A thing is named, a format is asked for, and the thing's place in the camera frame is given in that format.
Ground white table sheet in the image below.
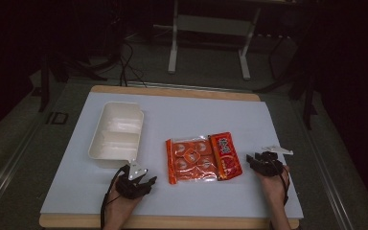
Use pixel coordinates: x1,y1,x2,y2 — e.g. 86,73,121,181
39,92,304,219

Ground white plastic container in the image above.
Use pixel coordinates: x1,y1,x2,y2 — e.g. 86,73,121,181
88,101,145,170

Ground person's right hand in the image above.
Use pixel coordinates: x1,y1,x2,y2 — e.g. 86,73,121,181
258,165,291,206

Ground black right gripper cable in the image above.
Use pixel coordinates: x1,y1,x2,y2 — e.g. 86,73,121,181
279,165,291,207

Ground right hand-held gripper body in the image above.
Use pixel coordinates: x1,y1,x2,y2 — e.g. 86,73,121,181
252,145,294,177

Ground black floor cables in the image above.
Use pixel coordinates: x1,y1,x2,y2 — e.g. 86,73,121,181
117,40,149,88

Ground red snack packet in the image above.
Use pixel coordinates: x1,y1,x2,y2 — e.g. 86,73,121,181
207,131,243,182

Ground person's left hand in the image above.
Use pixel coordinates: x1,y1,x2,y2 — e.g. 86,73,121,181
105,177,144,222

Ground white metal stand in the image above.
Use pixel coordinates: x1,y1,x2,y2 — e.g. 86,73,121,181
167,0,264,81

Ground clear orange snack packet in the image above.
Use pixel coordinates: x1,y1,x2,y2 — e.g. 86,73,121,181
165,136,220,186

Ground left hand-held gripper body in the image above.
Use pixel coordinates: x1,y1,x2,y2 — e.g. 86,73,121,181
115,158,150,201

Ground black metal stand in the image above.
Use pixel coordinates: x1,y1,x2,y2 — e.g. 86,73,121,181
37,52,52,113

